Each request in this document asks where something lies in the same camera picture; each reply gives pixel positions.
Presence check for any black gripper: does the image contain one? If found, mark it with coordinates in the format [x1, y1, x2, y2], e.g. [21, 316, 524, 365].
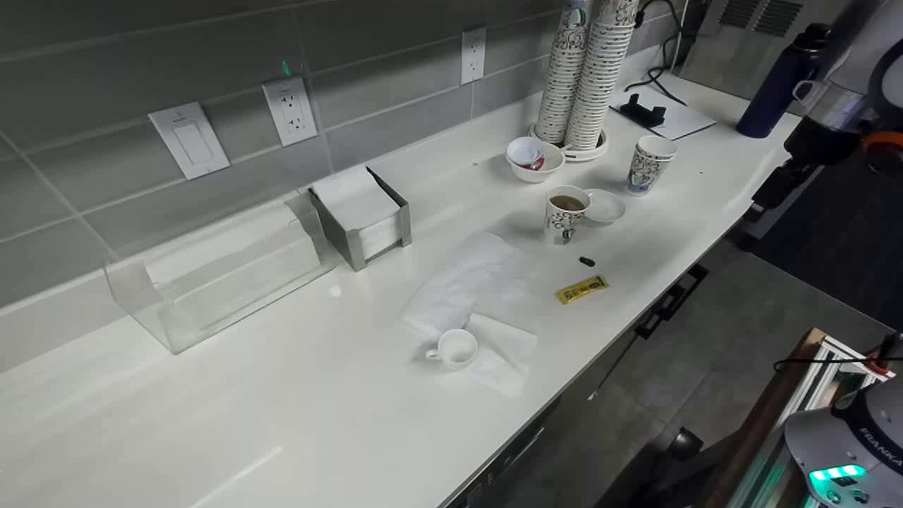
[750, 113, 863, 214]

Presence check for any white plastic cup lid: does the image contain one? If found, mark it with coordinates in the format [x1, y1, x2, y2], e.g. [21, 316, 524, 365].
[582, 190, 629, 228]

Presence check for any tall patterned paper cup stack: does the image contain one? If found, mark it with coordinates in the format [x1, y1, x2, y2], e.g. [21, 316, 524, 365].
[561, 0, 646, 154]

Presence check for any patterned paper cup with coffee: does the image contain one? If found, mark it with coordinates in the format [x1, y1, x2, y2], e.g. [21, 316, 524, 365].
[541, 185, 595, 250]

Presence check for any short patterned paper cup stack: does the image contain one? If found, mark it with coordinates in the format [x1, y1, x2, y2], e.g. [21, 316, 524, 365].
[533, 0, 595, 147]

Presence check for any small white creamer cup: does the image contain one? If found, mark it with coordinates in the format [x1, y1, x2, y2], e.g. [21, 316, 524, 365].
[421, 326, 482, 370]

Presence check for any dark blue water bottle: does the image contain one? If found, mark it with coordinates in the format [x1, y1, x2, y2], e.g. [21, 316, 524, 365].
[733, 24, 835, 141]

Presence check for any white paper sheet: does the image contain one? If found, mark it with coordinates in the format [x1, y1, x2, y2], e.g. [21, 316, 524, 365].
[610, 86, 720, 145]

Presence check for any black gadget on paper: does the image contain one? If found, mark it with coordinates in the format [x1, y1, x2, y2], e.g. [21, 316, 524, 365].
[617, 92, 670, 131]

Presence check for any yellow condiment packet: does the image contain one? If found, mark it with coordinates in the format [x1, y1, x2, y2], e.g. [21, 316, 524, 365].
[554, 275, 613, 309]

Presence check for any white bowl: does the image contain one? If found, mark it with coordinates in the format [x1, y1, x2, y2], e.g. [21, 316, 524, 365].
[502, 134, 568, 185]

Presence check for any grey device with green lights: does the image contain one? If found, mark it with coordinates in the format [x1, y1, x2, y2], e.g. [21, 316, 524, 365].
[781, 374, 903, 508]

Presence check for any crumpled white paper napkin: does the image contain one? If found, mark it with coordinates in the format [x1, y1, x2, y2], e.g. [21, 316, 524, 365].
[400, 231, 545, 399]

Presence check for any white napkin stack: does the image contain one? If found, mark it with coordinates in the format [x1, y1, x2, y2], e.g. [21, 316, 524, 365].
[311, 166, 407, 262]

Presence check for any steel napkin holder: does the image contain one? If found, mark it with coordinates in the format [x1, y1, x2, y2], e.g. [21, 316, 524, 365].
[306, 165, 416, 275]

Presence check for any white outlet with green light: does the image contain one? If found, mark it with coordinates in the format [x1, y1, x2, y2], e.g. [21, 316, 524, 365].
[259, 75, 322, 147]

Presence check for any clear acrylic box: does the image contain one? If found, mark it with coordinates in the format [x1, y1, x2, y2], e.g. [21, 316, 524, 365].
[102, 190, 339, 360]

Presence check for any black drawer handle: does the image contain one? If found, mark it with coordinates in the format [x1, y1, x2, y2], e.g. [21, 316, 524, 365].
[633, 262, 710, 343]

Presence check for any black cable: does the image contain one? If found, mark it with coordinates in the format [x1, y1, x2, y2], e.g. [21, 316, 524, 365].
[623, 0, 695, 108]

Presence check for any wooden frame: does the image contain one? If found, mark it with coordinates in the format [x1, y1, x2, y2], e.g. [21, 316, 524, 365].
[702, 326, 856, 508]

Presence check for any plain white wall outlet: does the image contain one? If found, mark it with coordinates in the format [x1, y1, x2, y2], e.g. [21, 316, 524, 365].
[458, 25, 492, 87]

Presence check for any white light switch plate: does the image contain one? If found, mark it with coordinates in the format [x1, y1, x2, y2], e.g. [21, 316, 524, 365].
[148, 99, 232, 185]

